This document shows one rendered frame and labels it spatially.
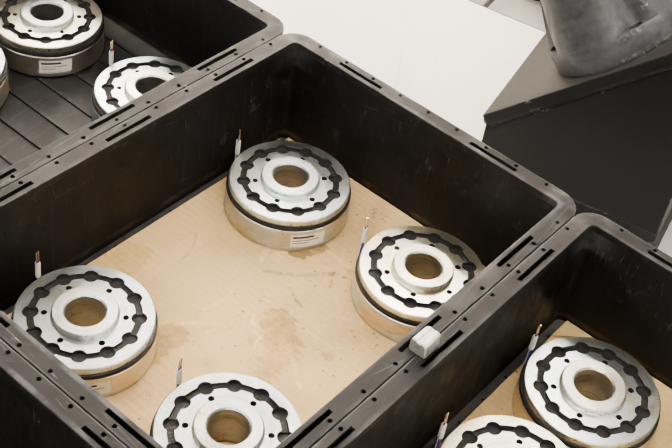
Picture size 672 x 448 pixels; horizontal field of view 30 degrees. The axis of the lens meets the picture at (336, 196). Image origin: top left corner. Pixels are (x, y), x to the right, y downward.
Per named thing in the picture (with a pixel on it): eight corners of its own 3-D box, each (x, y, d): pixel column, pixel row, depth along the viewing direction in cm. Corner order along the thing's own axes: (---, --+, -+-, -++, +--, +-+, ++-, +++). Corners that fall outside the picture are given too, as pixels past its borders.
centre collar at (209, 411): (233, 391, 87) (234, 385, 86) (279, 437, 84) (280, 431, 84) (176, 425, 84) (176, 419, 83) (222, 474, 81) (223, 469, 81)
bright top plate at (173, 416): (238, 355, 90) (239, 349, 89) (332, 448, 85) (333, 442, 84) (121, 423, 84) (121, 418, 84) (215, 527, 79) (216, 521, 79)
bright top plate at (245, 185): (276, 129, 109) (276, 124, 109) (372, 182, 106) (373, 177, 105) (203, 187, 102) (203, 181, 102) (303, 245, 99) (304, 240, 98)
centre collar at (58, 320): (90, 281, 92) (90, 275, 92) (134, 319, 90) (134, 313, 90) (35, 313, 89) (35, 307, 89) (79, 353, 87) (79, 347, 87)
